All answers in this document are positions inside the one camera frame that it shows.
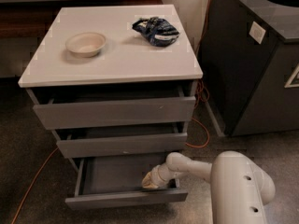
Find orange extension cable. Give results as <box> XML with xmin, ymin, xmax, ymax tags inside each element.
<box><xmin>10</xmin><ymin>0</ymin><xmax>222</xmax><ymax>224</ymax></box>

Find dark grey trash bin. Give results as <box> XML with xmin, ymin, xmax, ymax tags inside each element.
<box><xmin>198</xmin><ymin>0</ymin><xmax>299</xmax><ymax>136</ymax></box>

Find blue crumpled chip bag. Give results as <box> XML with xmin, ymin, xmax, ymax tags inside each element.
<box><xmin>132</xmin><ymin>17</ymin><xmax>179</xmax><ymax>47</ymax></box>

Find grey drawer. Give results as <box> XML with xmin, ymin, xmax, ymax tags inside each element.
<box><xmin>65</xmin><ymin>153</ymin><xmax>188</xmax><ymax>210</ymax></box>
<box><xmin>34</xmin><ymin>86</ymin><xmax>195</xmax><ymax>130</ymax></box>
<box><xmin>57</xmin><ymin>123</ymin><xmax>187</xmax><ymax>158</ymax></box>

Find white label on bin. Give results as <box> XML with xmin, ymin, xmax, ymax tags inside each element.
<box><xmin>249</xmin><ymin>21</ymin><xmax>266</xmax><ymax>44</ymax></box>

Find grey bottom drawer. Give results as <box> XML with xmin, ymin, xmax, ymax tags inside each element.
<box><xmin>65</xmin><ymin>153</ymin><xmax>188</xmax><ymax>210</ymax></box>

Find white paper bowl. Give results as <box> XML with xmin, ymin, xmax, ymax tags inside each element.
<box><xmin>65</xmin><ymin>32</ymin><xmax>107</xmax><ymax>58</ymax></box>

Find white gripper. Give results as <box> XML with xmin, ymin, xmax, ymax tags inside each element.
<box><xmin>142</xmin><ymin>164</ymin><xmax>175</xmax><ymax>189</ymax></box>

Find grey top drawer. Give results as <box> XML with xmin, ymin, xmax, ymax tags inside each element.
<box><xmin>34</xmin><ymin>86</ymin><xmax>195</xmax><ymax>130</ymax></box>

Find grey middle drawer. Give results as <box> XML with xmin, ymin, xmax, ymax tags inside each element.
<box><xmin>57</xmin><ymin>123</ymin><xmax>187</xmax><ymax>158</ymax></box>

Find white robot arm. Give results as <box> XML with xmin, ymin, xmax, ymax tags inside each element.
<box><xmin>142</xmin><ymin>151</ymin><xmax>276</xmax><ymax>224</ymax></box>

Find triangular sign on bin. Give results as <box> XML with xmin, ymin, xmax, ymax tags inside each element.
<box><xmin>284</xmin><ymin>64</ymin><xmax>299</xmax><ymax>89</ymax></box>

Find grey drawer cabinet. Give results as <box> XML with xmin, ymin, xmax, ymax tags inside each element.
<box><xmin>18</xmin><ymin>4</ymin><xmax>204</xmax><ymax>179</ymax></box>

